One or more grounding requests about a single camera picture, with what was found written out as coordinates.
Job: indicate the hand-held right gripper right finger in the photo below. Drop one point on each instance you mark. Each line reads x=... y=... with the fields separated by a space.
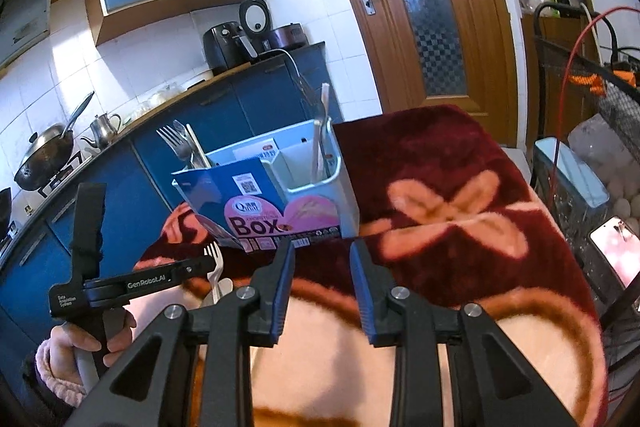
x=361 y=297

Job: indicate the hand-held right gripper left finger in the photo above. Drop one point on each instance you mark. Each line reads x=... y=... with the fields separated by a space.
x=282 y=297

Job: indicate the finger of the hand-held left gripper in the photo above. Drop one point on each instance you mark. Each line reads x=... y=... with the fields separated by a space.
x=192 y=268

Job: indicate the white spoon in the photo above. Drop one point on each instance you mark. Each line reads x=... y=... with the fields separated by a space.
x=227 y=287

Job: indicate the white utensil holder box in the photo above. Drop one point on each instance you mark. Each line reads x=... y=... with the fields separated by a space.
x=320 y=207

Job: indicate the wooden chopstick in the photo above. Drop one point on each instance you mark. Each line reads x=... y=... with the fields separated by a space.
x=197 y=149

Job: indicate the long steel fork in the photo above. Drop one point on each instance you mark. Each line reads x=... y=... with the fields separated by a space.
x=306 y=94

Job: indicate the person's left hand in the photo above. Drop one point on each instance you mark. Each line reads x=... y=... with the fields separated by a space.
x=60 y=342

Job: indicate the blue kitchen base cabinet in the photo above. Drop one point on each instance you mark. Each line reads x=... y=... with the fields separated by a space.
x=100 y=217

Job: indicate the gas stove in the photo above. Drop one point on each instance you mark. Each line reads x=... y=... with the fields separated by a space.
x=65 y=172

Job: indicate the black wok with lid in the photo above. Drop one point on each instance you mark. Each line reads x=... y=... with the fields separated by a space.
x=42 y=157

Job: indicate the steel kettle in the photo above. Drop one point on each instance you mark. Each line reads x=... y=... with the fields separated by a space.
x=102 y=132

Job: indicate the red and pink floral blanket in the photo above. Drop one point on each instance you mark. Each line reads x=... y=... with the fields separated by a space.
x=450 y=207

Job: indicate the grey range hood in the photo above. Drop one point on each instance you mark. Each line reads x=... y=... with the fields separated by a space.
x=25 y=17

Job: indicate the black air fryer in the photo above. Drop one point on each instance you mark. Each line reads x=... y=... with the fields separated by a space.
x=222 y=44

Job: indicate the light blue plastic container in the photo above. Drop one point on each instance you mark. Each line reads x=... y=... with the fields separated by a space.
x=570 y=177

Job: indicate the dark red pressure cooker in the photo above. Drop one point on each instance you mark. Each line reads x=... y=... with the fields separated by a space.
x=287 y=37

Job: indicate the rice cooker with open lid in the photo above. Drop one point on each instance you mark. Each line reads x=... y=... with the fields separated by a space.
x=256 y=17

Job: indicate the smartphone with pink screen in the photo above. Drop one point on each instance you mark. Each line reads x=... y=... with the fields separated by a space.
x=617 y=252

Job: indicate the pile of white eggs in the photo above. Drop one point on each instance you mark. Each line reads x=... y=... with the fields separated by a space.
x=622 y=202

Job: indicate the crumpled white plastic bag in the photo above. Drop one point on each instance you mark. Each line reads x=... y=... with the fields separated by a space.
x=600 y=142

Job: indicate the wooden door with glass pane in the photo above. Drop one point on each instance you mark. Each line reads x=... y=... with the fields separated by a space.
x=480 y=32

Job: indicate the black metal rack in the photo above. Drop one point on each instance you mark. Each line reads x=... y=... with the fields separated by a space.
x=555 y=52

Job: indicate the orange vegetables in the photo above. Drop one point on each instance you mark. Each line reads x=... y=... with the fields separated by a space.
x=590 y=82

